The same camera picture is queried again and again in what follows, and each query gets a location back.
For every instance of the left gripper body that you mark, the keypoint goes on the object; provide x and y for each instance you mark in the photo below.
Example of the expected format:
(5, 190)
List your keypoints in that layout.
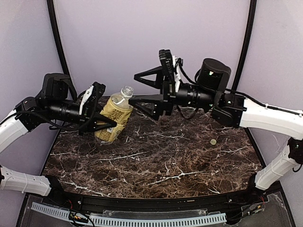
(86, 120)

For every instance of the right black corner post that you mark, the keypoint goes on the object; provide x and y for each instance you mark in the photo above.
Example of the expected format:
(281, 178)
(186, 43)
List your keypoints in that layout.
(245, 45)

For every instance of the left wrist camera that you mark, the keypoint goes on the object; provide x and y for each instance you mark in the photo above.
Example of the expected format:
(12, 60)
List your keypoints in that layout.
(87, 108)

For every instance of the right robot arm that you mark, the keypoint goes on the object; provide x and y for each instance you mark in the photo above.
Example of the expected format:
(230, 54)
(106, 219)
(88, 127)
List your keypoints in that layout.
(234, 109)

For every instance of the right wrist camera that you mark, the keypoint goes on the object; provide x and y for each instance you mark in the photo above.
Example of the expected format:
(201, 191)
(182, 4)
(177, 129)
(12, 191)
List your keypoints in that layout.
(170, 68)

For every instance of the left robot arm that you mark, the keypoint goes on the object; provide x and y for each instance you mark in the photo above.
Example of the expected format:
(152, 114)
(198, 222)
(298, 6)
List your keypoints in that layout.
(56, 104)

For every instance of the black front frame rail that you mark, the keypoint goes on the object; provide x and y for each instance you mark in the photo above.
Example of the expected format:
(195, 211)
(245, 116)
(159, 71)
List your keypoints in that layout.
(229, 202)

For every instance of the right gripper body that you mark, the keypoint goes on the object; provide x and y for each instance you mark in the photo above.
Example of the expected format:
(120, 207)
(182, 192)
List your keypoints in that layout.
(165, 93)

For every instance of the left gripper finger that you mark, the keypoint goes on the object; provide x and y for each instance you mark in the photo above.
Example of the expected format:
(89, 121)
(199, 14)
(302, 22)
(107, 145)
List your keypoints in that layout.
(96, 89)
(99, 122)

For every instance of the green tea bottle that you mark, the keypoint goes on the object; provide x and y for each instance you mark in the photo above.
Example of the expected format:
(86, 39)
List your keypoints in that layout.
(119, 110)

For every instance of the pale green bottle cap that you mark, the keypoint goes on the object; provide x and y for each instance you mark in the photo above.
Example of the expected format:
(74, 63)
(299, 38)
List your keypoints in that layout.
(213, 141)

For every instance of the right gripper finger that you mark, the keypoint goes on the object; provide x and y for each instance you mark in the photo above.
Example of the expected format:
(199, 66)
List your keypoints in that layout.
(152, 77)
(150, 105)

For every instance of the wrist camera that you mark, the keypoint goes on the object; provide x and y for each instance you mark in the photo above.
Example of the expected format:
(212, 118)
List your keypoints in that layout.
(170, 68)
(87, 108)

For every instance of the white slotted cable duct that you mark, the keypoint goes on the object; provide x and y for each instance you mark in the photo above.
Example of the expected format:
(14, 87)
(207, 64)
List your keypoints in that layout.
(130, 219)

